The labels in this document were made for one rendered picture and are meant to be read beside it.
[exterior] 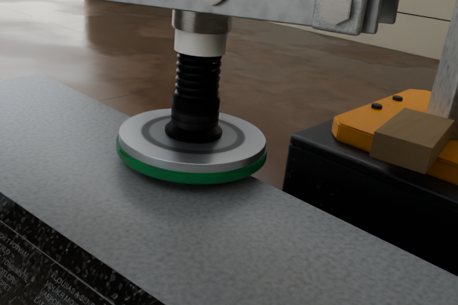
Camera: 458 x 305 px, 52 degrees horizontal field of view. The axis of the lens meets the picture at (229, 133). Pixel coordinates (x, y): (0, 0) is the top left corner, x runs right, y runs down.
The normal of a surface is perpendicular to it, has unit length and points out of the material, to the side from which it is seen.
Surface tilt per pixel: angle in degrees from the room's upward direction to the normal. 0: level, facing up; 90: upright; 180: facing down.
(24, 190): 0
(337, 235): 0
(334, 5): 90
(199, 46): 90
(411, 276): 0
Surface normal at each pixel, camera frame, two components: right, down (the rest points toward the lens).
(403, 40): -0.65, 0.22
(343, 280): 0.10, -0.93
